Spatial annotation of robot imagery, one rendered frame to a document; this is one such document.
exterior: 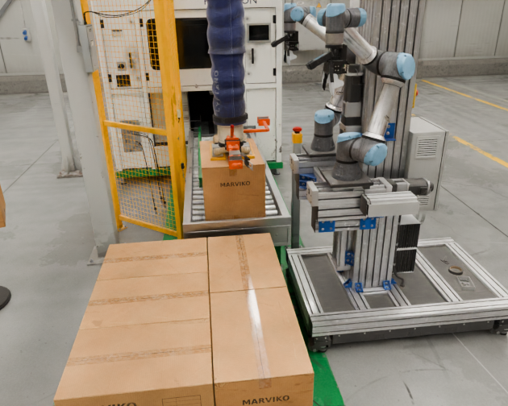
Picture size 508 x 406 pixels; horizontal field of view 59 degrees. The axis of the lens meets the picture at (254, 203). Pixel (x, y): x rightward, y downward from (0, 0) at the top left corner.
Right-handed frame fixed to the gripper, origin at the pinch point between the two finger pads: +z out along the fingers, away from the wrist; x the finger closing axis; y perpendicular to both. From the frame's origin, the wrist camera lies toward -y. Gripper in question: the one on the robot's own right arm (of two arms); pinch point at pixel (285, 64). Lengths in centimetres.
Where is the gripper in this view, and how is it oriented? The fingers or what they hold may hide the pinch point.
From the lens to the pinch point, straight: 297.8
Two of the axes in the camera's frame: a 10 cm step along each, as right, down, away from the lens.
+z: 0.2, 9.1, 4.1
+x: -1.1, -4.0, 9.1
